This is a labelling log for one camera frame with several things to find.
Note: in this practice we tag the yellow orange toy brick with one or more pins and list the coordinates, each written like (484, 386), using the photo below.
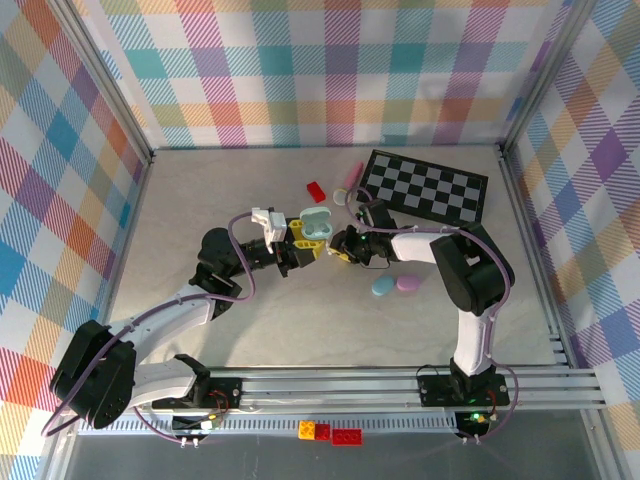
(306, 430)

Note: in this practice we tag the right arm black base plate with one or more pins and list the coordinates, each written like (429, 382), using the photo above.
(435, 390)

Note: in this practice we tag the black controller board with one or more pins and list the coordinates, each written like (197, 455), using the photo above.
(470, 422)
(192, 425)

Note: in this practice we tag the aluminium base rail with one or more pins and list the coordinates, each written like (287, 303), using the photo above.
(325, 390)

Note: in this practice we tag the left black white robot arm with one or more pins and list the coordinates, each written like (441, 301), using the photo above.
(160, 320)

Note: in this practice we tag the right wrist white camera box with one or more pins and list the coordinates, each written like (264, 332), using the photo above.
(364, 212)

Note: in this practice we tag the purple earbud case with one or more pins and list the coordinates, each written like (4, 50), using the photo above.
(407, 283)

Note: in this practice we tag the aluminium frame post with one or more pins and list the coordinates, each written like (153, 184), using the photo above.
(102, 75)
(545, 75)

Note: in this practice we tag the pink toy microphone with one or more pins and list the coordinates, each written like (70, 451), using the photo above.
(356, 172)

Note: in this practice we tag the black grey chessboard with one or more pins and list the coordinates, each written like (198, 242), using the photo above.
(425, 185)

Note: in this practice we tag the blue earbud case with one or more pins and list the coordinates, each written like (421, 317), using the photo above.
(384, 286)

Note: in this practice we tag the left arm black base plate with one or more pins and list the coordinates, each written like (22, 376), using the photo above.
(227, 387)

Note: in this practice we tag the long red toy brick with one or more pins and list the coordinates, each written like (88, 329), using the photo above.
(347, 437)

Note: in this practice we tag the small square red brick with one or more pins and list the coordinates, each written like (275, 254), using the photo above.
(323, 432)

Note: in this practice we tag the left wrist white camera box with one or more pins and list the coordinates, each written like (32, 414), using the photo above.
(270, 230)

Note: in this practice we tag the aluminium side rail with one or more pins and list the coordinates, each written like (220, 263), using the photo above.
(520, 210)
(138, 200)

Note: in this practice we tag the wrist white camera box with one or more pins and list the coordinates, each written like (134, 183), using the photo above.
(270, 230)
(364, 212)

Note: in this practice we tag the mint green earbud case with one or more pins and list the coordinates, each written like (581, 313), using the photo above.
(315, 216)

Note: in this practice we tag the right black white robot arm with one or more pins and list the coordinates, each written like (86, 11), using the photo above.
(470, 270)

